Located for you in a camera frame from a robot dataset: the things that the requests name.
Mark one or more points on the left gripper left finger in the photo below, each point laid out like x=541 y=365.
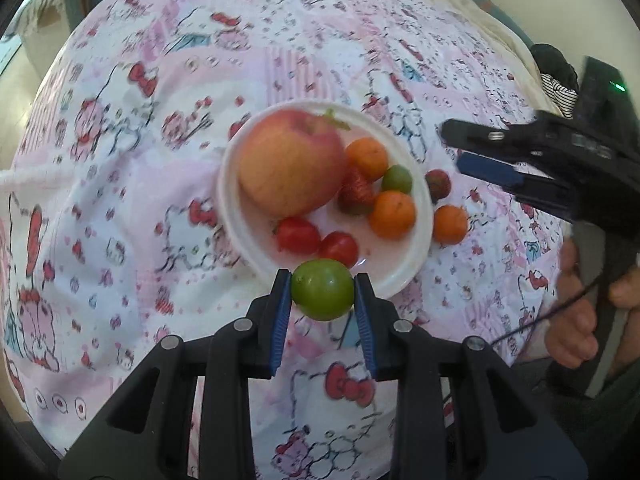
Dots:
x=143 y=431

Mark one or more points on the person's right hand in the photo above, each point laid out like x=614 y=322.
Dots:
x=569 y=339

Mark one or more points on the orange mandarin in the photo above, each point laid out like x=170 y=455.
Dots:
x=451 y=223
x=369 y=156
x=393 y=215

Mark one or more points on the green plum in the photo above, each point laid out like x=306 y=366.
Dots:
x=323 y=289
x=397 y=178

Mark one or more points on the dark red strawberry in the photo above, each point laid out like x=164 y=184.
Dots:
x=439 y=184

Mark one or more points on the pink Hello Kitty bedsheet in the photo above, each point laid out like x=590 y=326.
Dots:
x=111 y=236

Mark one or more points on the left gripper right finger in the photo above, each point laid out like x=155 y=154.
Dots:
x=461 y=413

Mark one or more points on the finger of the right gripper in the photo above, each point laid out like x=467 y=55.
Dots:
x=518 y=142
x=492 y=171

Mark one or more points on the pink strawberry pattern plate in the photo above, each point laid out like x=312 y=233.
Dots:
x=249 y=226

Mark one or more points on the red cherry tomato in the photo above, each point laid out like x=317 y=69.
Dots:
x=340 y=246
x=297 y=235

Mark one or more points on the black striped clothes pile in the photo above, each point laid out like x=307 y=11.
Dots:
x=558 y=78

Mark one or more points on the large red apple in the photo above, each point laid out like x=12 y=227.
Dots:
x=292 y=162

